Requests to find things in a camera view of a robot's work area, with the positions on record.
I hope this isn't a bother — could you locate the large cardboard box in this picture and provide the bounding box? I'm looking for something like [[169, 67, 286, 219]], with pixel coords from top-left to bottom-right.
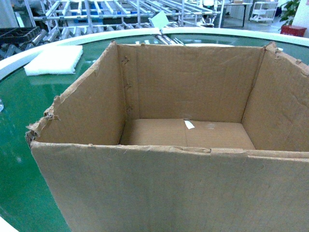
[[27, 43, 309, 232]]

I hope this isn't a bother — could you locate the green round conveyor table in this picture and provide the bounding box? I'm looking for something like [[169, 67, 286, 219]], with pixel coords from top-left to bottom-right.
[[0, 27, 309, 232]]

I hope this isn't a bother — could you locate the white paper sheet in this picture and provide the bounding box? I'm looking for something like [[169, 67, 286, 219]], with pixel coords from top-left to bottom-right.
[[148, 11, 169, 29]]

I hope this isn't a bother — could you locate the white foam pad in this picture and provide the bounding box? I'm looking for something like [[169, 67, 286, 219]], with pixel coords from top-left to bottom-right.
[[24, 45, 83, 76]]

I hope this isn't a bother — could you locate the metal roller rack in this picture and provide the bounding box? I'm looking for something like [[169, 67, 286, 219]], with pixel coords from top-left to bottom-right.
[[0, 0, 223, 59]]

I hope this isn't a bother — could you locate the black plastic tray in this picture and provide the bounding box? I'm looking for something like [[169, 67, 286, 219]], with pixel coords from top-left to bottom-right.
[[0, 27, 41, 44]]

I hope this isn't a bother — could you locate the green potted plant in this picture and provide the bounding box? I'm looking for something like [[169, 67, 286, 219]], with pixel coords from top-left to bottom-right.
[[280, 0, 300, 30]]

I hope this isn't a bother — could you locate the white wire cart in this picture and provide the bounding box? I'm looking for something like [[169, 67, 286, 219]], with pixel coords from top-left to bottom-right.
[[249, 1, 278, 23]]

